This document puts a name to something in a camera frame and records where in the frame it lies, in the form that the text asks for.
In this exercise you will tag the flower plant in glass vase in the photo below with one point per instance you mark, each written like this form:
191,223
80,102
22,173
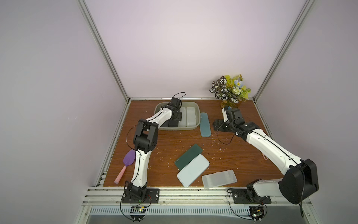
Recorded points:
230,90

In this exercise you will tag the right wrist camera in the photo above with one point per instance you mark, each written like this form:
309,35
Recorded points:
224,112

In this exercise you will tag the aluminium front rail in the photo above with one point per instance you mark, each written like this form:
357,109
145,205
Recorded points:
168,196

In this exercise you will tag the teal blue pencil case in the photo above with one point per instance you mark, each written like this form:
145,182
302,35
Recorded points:
205,129

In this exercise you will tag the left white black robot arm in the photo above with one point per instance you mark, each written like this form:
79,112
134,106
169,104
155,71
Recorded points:
145,140

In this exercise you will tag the dark grey pencil case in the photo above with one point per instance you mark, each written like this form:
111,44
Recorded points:
170,124

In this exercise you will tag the left electronics board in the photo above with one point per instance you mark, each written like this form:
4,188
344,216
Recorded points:
137,213

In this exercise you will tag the grey-green plastic storage box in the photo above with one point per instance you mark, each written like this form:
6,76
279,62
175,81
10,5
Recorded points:
197,112

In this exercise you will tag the dark green pencil case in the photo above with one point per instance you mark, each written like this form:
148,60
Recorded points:
188,156

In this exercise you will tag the electronics board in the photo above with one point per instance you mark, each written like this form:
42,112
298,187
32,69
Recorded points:
256,213
137,213

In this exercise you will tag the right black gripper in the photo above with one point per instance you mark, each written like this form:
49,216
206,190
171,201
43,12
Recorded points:
221,124

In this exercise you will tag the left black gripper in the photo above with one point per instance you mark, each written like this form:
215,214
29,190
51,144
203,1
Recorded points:
179,116

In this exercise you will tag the right electronics board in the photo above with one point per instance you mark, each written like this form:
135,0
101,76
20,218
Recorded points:
256,213

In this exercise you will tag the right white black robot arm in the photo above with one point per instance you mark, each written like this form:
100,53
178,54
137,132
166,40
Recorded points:
300,177

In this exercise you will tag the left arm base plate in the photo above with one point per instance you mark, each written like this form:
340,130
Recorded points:
145,195

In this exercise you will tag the translucent white pencil case front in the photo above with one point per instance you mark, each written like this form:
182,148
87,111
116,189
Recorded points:
219,179

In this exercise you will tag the purple pink spatula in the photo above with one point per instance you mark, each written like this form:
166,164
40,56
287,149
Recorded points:
127,160

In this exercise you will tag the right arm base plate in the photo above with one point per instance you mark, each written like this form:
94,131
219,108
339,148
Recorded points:
248,196

